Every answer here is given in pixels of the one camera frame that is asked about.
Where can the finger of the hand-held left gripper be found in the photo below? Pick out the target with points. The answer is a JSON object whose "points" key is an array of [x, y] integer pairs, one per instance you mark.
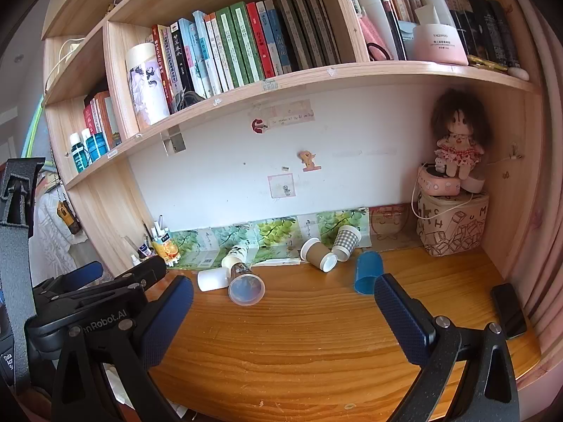
{"points": [[147, 271], [85, 272]]}

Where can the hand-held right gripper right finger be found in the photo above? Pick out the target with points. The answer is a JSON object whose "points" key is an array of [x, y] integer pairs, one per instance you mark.
{"points": [[402, 316]]}

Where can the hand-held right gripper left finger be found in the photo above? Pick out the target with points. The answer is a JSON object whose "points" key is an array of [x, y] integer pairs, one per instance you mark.
{"points": [[165, 321]]}

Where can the blue plastic cup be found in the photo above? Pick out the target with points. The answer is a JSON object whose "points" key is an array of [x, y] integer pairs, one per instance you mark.
{"points": [[368, 272]]}

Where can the plain white cup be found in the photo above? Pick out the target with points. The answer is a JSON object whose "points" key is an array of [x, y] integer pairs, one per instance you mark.
{"points": [[213, 279]]}

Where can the white cup green print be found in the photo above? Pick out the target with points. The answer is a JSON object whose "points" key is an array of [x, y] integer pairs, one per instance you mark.
{"points": [[233, 257]]}

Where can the clear plastic cup dark print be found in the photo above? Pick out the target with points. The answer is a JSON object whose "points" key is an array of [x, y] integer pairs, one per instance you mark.
{"points": [[246, 288]]}

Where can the checked paper cup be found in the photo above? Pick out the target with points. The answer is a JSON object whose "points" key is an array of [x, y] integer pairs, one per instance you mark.
{"points": [[346, 241]]}

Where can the brown paper cup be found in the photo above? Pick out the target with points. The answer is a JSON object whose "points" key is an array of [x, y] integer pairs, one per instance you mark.
{"points": [[317, 255]]}

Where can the small white bottle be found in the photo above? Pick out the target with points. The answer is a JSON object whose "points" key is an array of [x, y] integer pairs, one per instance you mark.
{"points": [[135, 259]]}

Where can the orange printed pen holder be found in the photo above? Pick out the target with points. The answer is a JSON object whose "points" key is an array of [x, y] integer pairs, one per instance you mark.
{"points": [[168, 250]]}

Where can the pink printed board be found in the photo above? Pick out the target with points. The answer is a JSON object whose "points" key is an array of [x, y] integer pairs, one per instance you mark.
{"points": [[389, 222]]}

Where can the letter printed storage box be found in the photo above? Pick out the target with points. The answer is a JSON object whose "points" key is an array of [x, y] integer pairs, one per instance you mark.
{"points": [[453, 226]]}

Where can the teal bottle white cap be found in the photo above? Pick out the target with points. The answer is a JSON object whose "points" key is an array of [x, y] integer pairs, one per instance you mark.
{"points": [[78, 153]]}

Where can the black smartphone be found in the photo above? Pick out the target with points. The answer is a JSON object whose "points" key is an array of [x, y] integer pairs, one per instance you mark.
{"points": [[509, 310]]}

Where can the green leaf printed boards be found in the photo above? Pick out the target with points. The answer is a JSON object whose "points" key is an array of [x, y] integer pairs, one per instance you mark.
{"points": [[272, 231]]}

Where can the pink round speaker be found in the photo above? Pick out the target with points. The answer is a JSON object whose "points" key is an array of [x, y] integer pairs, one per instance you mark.
{"points": [[440, 182]]}

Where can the row of red books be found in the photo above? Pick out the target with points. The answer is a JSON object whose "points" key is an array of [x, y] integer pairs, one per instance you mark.
{"points": [[102, 118]]}

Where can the pink curtain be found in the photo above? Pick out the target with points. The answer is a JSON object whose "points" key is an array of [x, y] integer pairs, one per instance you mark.
{"points": [[550, 211]]}

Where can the white printed cylinder tube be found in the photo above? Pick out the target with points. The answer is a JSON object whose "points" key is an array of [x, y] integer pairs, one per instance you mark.
{"points": [[147, 83]]}

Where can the brown haired rag doll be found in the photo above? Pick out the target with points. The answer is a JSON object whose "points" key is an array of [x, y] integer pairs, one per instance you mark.
{"points": [[459, 132]]}

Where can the taped paper note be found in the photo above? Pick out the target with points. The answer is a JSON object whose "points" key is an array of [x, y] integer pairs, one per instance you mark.
{"points": [[290, 114]]}

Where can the wooden bookshelf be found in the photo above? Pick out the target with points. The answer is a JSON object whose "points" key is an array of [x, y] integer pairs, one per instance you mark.
{"points": [[334, 74]]}

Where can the row of colourful books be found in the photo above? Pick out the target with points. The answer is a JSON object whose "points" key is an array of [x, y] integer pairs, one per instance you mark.
{"points": [[246, 39]]}

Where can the gold hair clip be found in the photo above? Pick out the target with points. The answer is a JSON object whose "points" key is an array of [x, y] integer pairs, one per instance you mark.
{"points": [[486, 63]]}

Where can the white oval stone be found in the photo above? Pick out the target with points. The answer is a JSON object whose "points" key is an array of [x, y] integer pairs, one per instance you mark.
{"points": [[519, 73]]}

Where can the pink jar white lid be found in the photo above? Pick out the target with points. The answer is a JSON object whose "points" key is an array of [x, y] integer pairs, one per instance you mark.
{"points": [[440, 44]]}

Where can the pink cloth pouch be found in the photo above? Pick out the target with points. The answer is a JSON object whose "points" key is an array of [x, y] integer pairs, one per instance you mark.
{"points": [[374, 33]]}

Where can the row of pale and black books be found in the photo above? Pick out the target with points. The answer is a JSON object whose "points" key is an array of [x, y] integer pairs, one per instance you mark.
{"points": [[484, 17]]}

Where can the white cylinder bottle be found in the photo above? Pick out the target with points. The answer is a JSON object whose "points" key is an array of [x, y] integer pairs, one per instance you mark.
{"points": [[369, 0]]}

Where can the metal shelf bracket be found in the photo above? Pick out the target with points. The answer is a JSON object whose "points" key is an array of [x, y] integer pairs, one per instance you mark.
{"points": [[175, 140]]}

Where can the square pale wall sticker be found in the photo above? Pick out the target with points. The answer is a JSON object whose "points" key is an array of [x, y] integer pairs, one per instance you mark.
{"points": [[281, 186]]}

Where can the orange duck wall hook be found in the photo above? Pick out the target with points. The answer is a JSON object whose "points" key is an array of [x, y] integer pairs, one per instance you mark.
{"points": [[308, 159]]}

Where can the red wall sticker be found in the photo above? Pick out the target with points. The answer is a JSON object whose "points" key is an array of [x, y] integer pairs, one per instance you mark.
{"points": [[258, 125]]}

